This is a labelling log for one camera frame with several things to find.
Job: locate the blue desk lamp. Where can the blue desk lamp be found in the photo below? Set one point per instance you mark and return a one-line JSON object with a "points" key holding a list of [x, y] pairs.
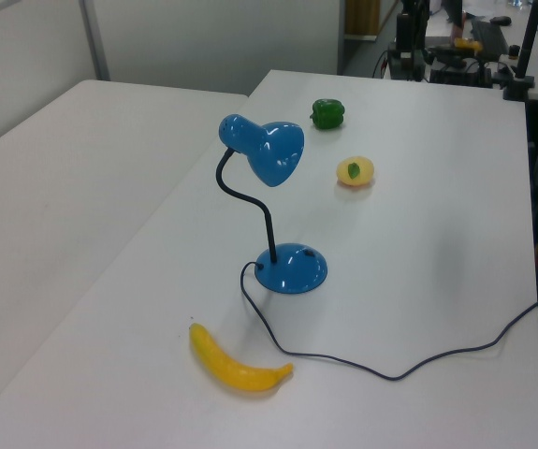
{"points": [[278, 145]]}

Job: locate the yellow toy peach with leaf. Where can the yellow toy peach with leaf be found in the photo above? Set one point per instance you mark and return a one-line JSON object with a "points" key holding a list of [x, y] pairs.
{"points": [[364, 170]]}

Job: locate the green toy bell pepper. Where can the green toy bell pepper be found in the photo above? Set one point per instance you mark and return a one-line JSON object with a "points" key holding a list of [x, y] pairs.
{"points": [[327, 114]]}

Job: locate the yellow toy banana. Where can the yellow toy banana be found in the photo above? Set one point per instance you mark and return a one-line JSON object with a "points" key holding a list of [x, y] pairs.
{"points": [[231, 369]]}

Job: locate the wooden panel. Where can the wooden panel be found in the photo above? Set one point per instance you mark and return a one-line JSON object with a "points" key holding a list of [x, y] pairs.
{"points": [[361, 16]]}

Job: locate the black upright equipment stand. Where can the black upright equipment stand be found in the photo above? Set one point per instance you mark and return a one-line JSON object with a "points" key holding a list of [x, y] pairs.
{"points": [[408, 42]]}

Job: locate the black equipment box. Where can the black equipment box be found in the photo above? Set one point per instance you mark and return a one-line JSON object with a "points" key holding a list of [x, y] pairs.
{"points": [[458, 75]]}

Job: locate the small yellow object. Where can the small yellow object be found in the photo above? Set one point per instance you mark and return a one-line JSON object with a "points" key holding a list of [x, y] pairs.
{"points": [[468, 44]]}

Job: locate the black keyboard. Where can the black keyboard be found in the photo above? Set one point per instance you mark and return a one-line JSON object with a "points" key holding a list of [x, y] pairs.
{"points": [[489, 35]]}

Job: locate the black computer mouse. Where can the black computer mouse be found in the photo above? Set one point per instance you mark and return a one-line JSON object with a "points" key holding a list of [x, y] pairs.
{"points": [[500, 20]]}

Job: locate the black camera pole with clamp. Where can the black camera pole with clamp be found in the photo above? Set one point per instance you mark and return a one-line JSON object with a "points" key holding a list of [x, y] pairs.
{"points": [[526, 47]]}

